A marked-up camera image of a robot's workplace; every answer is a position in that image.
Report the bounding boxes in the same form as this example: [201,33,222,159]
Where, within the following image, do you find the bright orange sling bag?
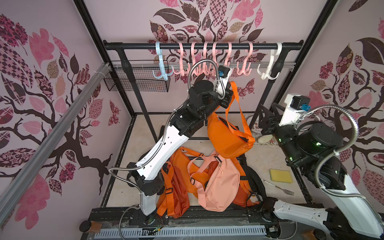
[206,80,256,160]

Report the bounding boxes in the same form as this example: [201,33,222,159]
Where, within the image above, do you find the black sling bag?
[240,165,267,202]

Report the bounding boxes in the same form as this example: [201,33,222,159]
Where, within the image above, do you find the salmon pink sling bag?
[187,155,240,212]

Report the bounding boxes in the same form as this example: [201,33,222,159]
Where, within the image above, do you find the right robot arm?
[256,94,384,240]

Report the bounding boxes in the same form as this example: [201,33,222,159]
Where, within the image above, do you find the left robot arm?
[109,59,234,216]

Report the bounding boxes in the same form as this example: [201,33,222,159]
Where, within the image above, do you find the pink plastic hook rightmost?
[237,42,254,76]

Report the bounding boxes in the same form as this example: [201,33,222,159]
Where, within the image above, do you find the pink plastic hook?
[209,42,218,76]
[219,42,233,78]
[172,42,185,77]
[199,42,210,76]
[191,42,200,77]
[237,42,254,76]

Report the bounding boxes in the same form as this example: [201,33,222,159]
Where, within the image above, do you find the white plastic hook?
[257,43,283,80]

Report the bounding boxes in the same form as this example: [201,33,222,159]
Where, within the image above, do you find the light blue plastic hook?
[153,42,173,81]

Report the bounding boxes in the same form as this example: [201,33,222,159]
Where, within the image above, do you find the orange flat bag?
[170,147,210,198]

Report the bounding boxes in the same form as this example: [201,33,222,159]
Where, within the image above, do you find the white round printed plate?
[246,115,266,137]

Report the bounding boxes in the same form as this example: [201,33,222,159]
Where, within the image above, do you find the white toy radish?
[257,135,273,145]

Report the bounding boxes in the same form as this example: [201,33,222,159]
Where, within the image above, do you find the yellow sponge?
[270,169,294,184]

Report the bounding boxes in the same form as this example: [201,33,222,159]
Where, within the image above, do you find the metal fork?
[262,179,295,196]

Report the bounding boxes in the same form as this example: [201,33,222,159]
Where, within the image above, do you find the dark orange backpack left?
[157,162,190,219]

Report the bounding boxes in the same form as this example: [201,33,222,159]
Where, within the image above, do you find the black clothes rack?
[103,40,304,141]

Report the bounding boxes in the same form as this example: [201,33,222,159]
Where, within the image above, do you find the black wire basket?
[104,67,171,92]

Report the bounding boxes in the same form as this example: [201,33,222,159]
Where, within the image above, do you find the rust orange bag black straps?
[232,157,260,208]

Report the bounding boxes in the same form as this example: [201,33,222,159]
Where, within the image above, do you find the white slotted cable duct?
[94,226,267,240]

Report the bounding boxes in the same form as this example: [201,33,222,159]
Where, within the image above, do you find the grey aluminium rail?
[1,63,111,224]

